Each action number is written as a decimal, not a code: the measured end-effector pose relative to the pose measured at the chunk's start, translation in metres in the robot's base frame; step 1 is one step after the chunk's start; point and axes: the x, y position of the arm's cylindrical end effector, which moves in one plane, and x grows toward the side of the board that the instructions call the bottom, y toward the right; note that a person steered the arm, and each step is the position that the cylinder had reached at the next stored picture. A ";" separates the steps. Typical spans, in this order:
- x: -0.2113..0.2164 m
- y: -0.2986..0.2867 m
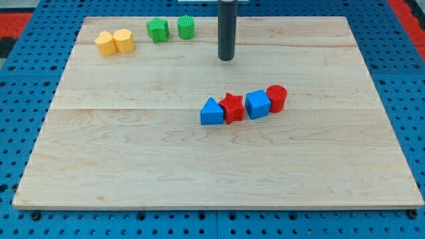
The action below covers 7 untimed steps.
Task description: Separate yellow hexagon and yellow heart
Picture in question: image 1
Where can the yellow hexagon block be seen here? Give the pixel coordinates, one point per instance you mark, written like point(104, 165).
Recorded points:
point(124, 41)

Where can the blue cube block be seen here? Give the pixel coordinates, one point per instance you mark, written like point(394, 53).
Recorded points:
point(257, 104)

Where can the green cylinder block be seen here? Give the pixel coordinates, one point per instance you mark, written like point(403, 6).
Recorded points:
point(186, 27)

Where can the red star block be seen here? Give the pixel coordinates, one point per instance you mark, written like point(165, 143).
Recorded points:
point(232, 107)

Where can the green star block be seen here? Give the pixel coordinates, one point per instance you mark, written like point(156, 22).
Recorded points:
point(158, 29)

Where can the blue triangle block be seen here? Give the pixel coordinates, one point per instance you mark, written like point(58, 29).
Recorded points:
point(211, 113)

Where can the red cylinder block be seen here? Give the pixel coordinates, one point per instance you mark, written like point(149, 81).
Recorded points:
point(277, 95)

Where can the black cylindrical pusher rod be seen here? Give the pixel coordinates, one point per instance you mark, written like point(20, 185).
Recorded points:
point(227, 18)

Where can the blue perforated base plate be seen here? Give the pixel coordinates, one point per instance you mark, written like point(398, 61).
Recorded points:
point(33, 69)

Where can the yellow heart block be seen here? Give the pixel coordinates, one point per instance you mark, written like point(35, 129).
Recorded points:
point(105, 44)

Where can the light wooden board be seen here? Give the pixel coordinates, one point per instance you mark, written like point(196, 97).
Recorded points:
point(123, 132)

